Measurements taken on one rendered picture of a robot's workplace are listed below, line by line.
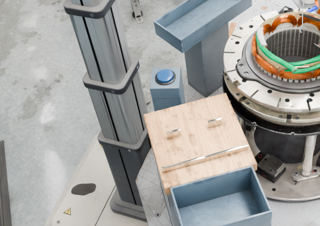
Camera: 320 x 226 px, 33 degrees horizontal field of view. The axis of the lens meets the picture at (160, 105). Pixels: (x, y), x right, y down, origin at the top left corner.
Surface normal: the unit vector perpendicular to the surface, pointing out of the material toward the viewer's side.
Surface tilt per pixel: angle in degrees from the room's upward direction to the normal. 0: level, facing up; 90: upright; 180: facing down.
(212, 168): 0
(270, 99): 0
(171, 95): 90
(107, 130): 90
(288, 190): 0
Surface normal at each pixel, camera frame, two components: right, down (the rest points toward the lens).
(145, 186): -0.12, -0.65
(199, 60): -0.76, 0.54
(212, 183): 0.23, 0.71
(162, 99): -0.08, 0.76
